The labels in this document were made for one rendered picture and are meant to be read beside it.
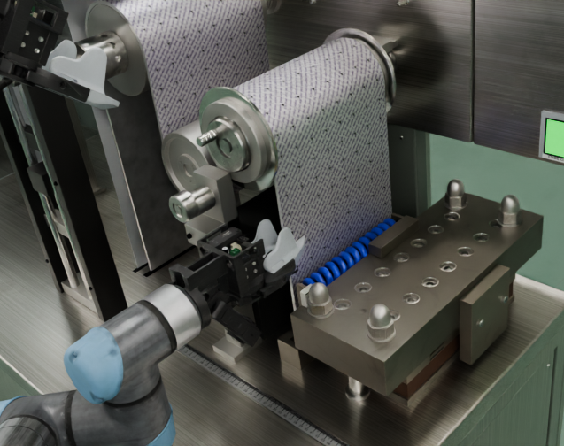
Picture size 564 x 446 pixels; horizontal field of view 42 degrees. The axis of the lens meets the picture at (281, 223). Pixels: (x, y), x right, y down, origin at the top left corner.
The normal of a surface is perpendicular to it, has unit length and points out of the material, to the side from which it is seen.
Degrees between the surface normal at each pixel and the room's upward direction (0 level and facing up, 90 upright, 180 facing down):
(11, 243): 0
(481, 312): 90
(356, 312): 0
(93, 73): 86
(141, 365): 90
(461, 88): 90
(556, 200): 0
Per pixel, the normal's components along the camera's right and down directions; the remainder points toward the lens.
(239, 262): 0.71, 0.29
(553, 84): -0.69, 0.45
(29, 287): -0.13, -0.84
